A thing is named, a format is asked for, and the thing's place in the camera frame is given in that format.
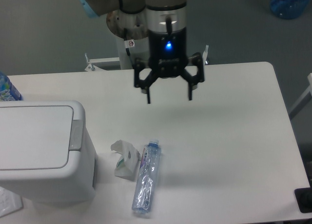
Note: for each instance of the large blue water jug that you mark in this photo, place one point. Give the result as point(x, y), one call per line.
point(288, 9)

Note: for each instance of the white frame at right edge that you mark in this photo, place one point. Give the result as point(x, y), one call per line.
point(303, 99)

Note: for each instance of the crumpled white tissue pack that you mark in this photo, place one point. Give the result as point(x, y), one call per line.
point(127, 164)

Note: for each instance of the white paper sheet bottom left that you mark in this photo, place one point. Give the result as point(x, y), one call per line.
point(9, 202)

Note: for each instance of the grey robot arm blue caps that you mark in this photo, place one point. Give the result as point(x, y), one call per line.
point(193, 73)

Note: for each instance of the blue labelled bottle at left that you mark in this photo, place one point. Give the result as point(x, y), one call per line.
point(8, 92)

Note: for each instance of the empty clear plastic water bottle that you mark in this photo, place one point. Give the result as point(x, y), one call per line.
point(147, 178)

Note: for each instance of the black device at table corner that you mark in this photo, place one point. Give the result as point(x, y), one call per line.
point(304, 199)

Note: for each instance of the white push-button trash can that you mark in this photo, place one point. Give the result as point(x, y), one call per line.
point(46, 153)

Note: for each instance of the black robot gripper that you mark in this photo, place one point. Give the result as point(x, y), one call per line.
point(168, 55)

